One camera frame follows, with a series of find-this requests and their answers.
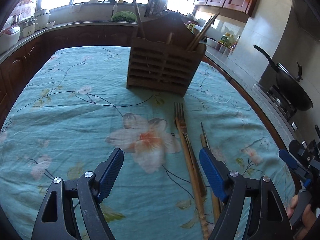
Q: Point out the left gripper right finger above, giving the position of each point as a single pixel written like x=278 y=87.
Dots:
x=267 y=218

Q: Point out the gold fork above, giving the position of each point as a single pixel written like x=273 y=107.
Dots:
x=182 y=127

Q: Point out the person right hand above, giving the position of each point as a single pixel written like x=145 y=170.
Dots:
x=300 y=214

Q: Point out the black wok pan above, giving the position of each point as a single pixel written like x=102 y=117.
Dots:
x=288 y=85

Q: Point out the teal floral tablecloth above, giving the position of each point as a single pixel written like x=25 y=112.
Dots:
x=77 y=109

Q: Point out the yellow oil bottle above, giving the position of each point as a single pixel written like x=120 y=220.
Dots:
x=227 y=39

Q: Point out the wooden utensil holder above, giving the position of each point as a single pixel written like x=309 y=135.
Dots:
x=160 y=57

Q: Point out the white pink rice cooker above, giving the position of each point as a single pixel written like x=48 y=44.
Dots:
x=9 y=37

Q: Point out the white cooking pot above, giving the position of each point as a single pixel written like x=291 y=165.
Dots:
x=41 y=18

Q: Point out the knife rack on counter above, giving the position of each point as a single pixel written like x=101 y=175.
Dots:
x=155 y=7

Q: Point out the green colander with vegetables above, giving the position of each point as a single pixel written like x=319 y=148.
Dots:
x=125 y=16

